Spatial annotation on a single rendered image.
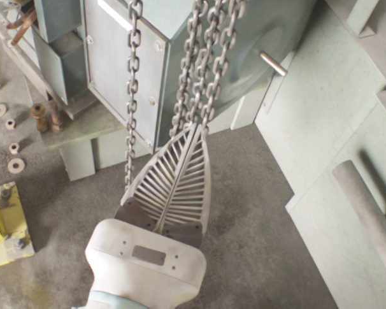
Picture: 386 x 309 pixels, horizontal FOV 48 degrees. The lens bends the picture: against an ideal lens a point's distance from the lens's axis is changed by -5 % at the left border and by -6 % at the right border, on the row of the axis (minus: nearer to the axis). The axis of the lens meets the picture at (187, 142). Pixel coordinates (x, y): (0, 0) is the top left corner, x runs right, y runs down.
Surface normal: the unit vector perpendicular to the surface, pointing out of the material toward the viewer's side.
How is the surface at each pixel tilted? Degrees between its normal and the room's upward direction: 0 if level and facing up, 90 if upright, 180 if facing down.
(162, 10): 45
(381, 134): 90
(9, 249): 0
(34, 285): 0
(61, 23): 90
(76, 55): 90
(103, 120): 0
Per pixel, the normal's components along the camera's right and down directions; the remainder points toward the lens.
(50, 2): 0.68, 0.67
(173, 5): -0.43, 0.04
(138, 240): 0.12, -0.50
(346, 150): -0.91, 0.29
